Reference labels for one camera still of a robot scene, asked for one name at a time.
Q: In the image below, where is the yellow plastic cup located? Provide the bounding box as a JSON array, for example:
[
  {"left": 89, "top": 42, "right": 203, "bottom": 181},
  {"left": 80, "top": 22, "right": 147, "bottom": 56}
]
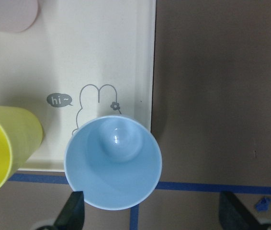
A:
[{"left": 0, "top": 106, "right": 43, "bottom": 188}]

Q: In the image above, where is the light blue cup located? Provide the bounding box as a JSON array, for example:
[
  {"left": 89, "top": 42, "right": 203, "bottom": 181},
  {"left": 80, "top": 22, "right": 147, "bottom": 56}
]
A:
[{"left": 64, "top": 115, "right": 162, "bottom": 210}]

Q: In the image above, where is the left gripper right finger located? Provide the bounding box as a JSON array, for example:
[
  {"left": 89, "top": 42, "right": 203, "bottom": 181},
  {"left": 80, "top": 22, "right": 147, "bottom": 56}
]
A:
[{"left": 218, "top": 191, "right": 262, "bottom": 230}]

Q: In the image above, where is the cream plastic tray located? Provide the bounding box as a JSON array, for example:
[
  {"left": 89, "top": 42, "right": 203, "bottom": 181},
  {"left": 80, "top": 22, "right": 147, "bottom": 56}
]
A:
[{"left": 0, "top": 0, "right": 156, "bottom": 172}]

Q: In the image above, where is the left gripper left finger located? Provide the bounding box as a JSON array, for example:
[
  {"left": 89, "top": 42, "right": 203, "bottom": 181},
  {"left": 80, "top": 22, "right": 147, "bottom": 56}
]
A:
[{"left": 54, "top": 191, "right": 85, "bottom": 230}]

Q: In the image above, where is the pink plastic cup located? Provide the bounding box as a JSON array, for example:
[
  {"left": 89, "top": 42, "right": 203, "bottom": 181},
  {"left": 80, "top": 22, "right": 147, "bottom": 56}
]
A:
[{"left": 0, "top": 0, "right": 38, "bottom": 33}]

